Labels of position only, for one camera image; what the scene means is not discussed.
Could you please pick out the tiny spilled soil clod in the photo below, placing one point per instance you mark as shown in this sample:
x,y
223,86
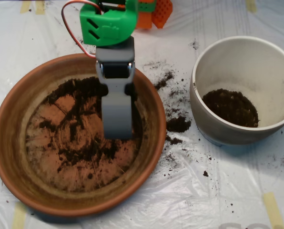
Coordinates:
x,y
205,173

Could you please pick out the terracotta clay bowl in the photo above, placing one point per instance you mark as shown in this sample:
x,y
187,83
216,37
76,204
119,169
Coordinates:
x,y
13,143

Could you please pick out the dark soil pile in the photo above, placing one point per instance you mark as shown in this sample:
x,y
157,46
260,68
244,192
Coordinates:
x,y
84,90

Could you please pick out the large spilled soil clump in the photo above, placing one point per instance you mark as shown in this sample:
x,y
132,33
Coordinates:
x,y
179,124

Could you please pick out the beige masking tape strip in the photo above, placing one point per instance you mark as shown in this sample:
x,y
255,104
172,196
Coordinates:
x,y
273,210
251,6
19,217
40,7
25,7

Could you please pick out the clear plastic cover sheet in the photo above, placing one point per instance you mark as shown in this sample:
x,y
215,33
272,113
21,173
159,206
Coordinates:
x,y
204,195

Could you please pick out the flat spilled soil clump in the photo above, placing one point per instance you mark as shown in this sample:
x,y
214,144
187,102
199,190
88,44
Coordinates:
x,y
174,140

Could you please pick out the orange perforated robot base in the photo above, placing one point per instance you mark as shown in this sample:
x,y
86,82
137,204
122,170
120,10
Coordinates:
x,y
161,14

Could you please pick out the grey gripper black servo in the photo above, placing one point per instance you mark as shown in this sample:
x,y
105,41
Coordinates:
x,y
115,55

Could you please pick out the white ceramic pot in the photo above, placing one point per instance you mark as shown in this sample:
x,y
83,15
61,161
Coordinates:
x,y
227,136

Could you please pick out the dark soil heap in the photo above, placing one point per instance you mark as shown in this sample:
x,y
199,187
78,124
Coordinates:
x,y
232,109

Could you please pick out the elongated spilled soil clump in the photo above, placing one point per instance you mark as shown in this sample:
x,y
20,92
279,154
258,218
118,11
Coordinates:
x,y
163,82

